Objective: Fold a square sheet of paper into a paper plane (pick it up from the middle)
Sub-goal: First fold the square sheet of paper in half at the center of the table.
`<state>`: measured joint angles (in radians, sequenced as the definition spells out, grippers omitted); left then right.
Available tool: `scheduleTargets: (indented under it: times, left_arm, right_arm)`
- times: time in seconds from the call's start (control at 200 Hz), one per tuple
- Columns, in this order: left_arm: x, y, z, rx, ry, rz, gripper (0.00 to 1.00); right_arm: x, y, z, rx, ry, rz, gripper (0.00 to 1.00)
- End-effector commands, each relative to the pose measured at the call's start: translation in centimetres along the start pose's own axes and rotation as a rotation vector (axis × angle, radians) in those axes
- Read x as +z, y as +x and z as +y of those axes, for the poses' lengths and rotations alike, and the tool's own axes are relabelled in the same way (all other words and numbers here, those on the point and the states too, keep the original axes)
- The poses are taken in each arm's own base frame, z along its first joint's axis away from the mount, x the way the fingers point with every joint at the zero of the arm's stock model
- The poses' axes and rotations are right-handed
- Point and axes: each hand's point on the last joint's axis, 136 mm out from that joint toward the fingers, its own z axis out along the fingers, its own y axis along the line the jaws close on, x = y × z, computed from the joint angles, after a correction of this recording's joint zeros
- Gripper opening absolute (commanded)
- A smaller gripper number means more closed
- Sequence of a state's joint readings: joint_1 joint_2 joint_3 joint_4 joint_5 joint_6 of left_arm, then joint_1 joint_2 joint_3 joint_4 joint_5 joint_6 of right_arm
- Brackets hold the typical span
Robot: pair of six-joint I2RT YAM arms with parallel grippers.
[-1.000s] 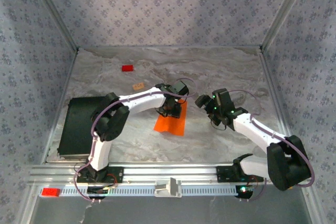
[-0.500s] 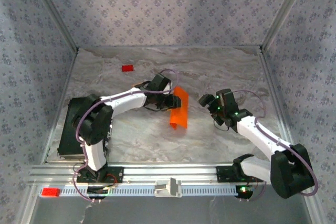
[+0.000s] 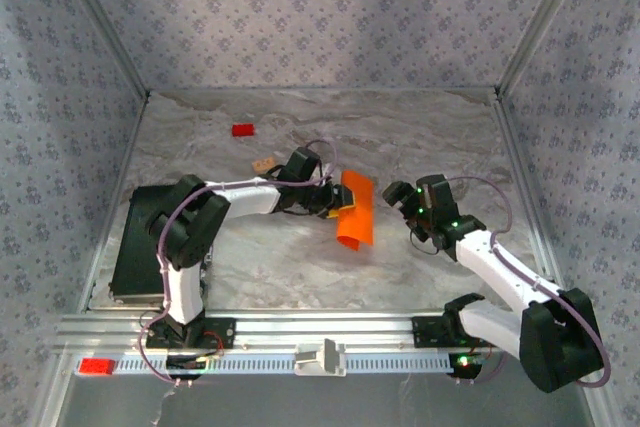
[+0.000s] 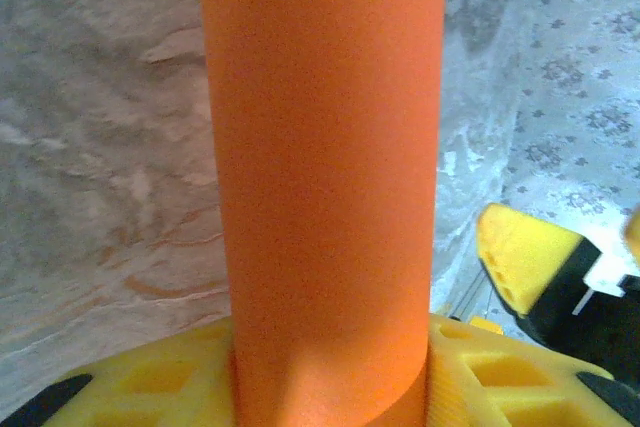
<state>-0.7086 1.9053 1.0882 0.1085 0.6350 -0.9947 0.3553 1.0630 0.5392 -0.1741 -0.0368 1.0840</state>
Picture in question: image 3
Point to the aluminium corner post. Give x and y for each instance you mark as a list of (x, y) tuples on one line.
[(106, 22), (539, 22)]

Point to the large red toy brick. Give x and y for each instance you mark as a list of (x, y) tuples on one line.
[(97, 367)]

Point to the aluminium side rail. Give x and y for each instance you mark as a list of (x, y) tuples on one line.
[(103, 247), (529, 197)]

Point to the aluminium mounting rail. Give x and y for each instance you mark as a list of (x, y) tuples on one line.
[(300, 327)]

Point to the left controller board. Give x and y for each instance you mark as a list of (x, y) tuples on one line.
[(187, 364)]

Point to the small tan wooden tile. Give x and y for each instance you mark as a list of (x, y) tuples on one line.
[(262, 164)]

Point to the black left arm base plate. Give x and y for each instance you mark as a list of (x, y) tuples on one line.
[(225, 334)]

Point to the right controller board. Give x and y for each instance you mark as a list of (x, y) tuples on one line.
[(465, 363)]

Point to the flat black case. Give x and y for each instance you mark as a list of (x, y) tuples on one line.
[(132, 247)]

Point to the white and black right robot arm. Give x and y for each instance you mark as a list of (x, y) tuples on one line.
[(500, 267)]

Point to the white slotted strip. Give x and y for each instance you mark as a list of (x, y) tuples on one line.
[(250, 363)]

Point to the controller board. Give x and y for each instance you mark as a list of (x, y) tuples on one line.
[(187, 364), (465, 363)]

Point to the grey plastic bracket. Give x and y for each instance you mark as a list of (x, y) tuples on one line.
[(320, 359)]

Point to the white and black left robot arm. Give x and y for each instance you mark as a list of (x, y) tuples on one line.
[(240, 199)]

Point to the small red toy brick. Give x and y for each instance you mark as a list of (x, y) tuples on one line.
[(243, 130)]

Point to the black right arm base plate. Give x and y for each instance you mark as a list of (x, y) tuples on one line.
[(425, 332)]

